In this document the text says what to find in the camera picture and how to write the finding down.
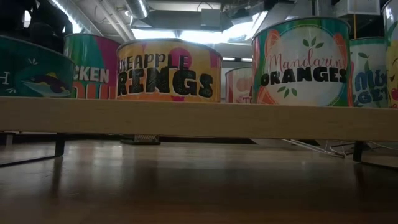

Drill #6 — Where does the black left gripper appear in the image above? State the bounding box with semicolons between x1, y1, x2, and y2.
0;0;68;52

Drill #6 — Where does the teal tuna fish can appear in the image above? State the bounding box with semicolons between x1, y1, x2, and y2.
0;34;76;98

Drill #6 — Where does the chicken soup can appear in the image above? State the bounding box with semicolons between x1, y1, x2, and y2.
63;33;121;100

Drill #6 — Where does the pineapple rings can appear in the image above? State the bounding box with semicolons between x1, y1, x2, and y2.
116;37;223;103

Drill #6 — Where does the diced tomato can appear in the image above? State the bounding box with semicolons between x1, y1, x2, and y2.
224;66;254;104

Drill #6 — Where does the mandarin oranges can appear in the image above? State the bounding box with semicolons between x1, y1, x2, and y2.
251;17;351;108

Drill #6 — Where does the mixed vegetables can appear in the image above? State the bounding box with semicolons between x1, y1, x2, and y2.
348;37;389;108

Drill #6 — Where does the mixed fruit can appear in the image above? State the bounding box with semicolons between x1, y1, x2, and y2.
381;0;398;109

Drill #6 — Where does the metal box grater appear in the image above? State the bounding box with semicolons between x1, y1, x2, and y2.
119;133;162;146

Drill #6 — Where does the grey ceiling unit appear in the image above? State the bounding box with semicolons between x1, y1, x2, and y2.
200;8;223;29

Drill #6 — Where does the large metal mesh sieve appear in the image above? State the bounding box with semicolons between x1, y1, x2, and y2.
250;138;346;159

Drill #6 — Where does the white ceiling box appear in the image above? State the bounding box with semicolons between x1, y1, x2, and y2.
335;0;381;18

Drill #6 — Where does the small metal mesh strainer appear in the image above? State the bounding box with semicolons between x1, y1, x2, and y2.
365;140;398;152

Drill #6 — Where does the silver ceiling duct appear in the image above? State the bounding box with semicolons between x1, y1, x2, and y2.
49;0;150;43

